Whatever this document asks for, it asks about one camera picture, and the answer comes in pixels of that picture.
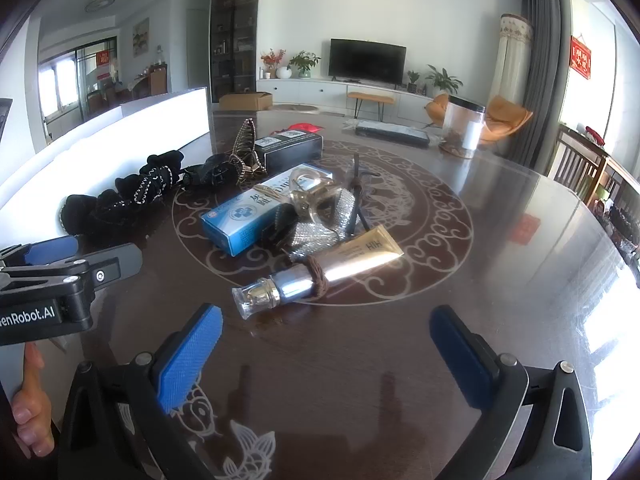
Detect eyeglasses with dark temples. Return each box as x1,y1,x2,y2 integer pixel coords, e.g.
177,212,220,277
344,152,382,237

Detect clear jar with black lid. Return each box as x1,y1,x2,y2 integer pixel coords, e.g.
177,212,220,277
439,95,487,159

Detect red wall hanging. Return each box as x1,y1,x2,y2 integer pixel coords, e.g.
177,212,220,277
570,36,593,80

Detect black velvet rhinestone-dotted scrunchie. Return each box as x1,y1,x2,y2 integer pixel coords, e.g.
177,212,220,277
89,187,148,233

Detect white television cabinet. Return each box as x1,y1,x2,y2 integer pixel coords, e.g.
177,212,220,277
256,77,437,123

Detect orange lounge chair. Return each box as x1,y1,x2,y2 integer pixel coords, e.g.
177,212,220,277
480,95,534,144
426,92,451,127

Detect person's left hand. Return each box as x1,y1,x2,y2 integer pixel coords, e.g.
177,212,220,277
11,344,56,457

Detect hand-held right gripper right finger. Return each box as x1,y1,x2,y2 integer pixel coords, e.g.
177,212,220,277
429,305,593,480

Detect flat black white package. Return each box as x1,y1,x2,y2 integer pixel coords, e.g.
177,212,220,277
355,121,431,149

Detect long white panel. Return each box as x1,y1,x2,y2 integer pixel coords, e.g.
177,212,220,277
0,86,211,261

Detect wooden slat chair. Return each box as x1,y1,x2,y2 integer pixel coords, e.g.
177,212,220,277
552,125,609,197

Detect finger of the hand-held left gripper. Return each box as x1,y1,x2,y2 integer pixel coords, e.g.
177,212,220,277
0,242,143,301
0,235,80,272

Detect dark glass display cabinet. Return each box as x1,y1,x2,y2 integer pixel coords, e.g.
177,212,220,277
209,0,262,104

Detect red flowers in vase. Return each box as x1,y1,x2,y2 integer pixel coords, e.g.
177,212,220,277
260,49,288,79

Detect cardboard box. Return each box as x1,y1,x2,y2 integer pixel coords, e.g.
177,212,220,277
219,91,274,111

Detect dark patterned wooden desktop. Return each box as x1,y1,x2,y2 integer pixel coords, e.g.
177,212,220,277
65,110,640,480

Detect black television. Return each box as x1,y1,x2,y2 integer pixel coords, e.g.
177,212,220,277
328,38,407,85

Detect rhinestone bow hair clip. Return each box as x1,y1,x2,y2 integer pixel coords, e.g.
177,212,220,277
279,187,359,262

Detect black chain-trim scrunchie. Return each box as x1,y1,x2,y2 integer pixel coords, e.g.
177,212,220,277
115,149,184,206

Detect black flower hair clip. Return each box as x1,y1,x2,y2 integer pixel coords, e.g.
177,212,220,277
180,155,242,191

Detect brown hair tie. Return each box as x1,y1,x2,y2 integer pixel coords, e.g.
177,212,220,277
304,254,334,294

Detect framed wall painting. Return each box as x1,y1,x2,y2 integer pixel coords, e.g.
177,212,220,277
132,17,150,56

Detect black box with white labels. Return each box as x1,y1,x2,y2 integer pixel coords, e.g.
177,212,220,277
254,130,324,172

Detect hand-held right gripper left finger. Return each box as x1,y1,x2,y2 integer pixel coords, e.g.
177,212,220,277
52,302,223,480

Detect wooden bench with metal legs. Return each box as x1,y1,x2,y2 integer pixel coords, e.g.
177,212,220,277
347,91,397,121

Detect large leafy potted plant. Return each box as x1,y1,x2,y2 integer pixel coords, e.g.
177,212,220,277
425,65,464,97

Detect gold hair claw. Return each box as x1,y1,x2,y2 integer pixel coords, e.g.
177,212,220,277
229,118,267,182

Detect wooden sideboard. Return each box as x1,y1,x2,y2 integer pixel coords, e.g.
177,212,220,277
132,66,169,99

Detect gold cream tube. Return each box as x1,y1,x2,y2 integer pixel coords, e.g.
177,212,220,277
231,225,405,321

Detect bushy green potted plant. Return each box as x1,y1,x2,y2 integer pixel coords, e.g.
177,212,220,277
289,51,321,79

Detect white curtain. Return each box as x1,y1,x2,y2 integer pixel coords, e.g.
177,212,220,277
487,14,534,107

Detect grey curtain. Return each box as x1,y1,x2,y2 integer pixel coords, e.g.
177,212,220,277
515,0,569,171

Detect black velvet bead-trim scrunchie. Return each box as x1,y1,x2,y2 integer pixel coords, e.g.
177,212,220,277
59,196,101,236

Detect blue white medicine box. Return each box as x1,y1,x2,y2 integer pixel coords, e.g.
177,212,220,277
201,164,334,257

